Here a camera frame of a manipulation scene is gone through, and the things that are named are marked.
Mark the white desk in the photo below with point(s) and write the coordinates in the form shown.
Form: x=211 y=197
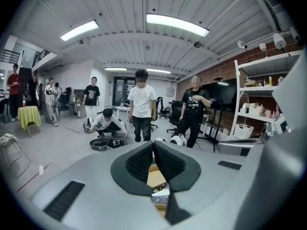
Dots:
x=122 y=109

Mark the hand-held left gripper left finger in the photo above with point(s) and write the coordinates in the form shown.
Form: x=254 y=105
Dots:
x=96 y=188

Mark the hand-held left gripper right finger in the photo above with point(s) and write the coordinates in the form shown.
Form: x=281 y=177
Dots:
x=211 y=188

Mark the black glass door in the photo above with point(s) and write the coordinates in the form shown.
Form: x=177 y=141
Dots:
x=122 y=90

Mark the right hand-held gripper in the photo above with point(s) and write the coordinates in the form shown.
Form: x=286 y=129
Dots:
x=287 y=87

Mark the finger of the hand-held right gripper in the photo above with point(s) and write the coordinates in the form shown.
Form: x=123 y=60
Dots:
x=232 y=147

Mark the rectangular paper tray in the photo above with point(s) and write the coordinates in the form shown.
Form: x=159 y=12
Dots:
x=156 y=176

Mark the red drink bottle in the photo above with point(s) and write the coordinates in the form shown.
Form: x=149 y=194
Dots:
x=23 y=101

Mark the black staircase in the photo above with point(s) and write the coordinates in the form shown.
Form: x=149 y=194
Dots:
x=24 y=77

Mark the white power adapter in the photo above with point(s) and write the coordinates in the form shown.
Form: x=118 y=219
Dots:
x=41 y=170

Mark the white shelf unit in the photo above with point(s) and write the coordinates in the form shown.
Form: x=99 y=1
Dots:
x=268 y=60

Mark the long ceiling light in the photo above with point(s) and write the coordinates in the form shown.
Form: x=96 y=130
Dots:
x=115 y=69
x=158 y=71
x=177 y=24
x=79 y=30

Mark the yellow-green table cloth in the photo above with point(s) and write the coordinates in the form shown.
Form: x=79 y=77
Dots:
x=28 y=116

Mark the black television screen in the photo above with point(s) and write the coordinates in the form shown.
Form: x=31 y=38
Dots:
x=223 y=95

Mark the white spot lamp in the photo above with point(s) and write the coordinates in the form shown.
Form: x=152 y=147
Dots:
x=262 y=46
x=295 y=33
x=279 y=40
x=241 y=44

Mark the white laundry basket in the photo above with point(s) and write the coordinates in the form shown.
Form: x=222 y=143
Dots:
x=243 y=130

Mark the ceiling camera dome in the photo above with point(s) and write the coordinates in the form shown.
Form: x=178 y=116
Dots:
x=197 y=44

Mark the black equipment bag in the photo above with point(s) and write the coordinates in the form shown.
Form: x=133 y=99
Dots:
x=116 y=142

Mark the black office chair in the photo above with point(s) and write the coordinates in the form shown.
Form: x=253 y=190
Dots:
x=164 y=106
x=177 y=114

